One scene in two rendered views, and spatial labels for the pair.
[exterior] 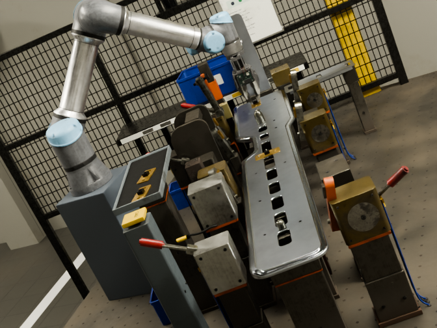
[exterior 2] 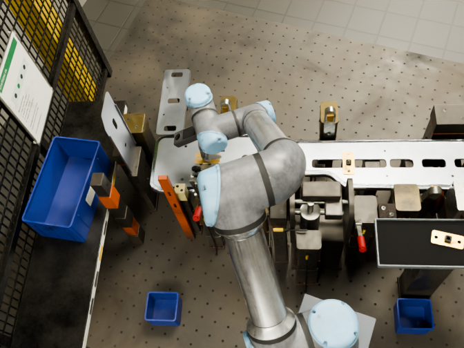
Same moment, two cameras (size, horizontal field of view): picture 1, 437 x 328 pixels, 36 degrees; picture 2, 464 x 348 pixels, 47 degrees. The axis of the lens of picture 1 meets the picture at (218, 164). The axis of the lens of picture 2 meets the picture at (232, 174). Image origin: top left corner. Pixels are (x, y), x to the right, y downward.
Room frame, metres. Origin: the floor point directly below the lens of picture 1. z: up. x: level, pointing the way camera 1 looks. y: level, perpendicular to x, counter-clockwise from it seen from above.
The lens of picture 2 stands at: (2.33, 0.67, 2.58)
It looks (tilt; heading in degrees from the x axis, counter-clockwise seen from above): 62 degrees down; 276
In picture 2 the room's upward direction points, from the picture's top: 13 degrees counter-clockwise
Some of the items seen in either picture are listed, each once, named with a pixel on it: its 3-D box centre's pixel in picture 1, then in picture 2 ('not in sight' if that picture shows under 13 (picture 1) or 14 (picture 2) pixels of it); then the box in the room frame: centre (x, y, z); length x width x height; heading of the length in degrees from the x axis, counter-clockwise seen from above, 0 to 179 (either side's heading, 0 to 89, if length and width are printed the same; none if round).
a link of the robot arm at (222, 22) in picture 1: (223, 28); (200, 104); (2.47, -0.22, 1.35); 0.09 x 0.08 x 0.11; 101
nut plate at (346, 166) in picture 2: (266, 152); (348, 162); (2.03, -0.16, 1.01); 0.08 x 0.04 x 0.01; 81
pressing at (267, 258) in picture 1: (270, 156); (354, 161); (2.01, -0.16, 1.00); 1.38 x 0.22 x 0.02; 171
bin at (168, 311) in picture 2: (184, 192); (164, 308); (2.72, 0.19, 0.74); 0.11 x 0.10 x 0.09; 171
